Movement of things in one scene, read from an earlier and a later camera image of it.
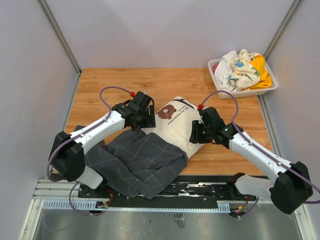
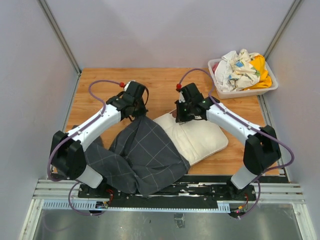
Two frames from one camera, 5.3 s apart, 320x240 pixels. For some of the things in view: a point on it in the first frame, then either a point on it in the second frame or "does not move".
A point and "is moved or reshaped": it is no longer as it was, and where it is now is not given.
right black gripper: (195, 137) -> (179, 117)
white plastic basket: (225, 94) does not move
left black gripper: (150, 122) -> (142, 111)
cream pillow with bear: (174, 125) is moved or reshaped
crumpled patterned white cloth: (236, 72) does not move
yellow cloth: (258, 62) does not move
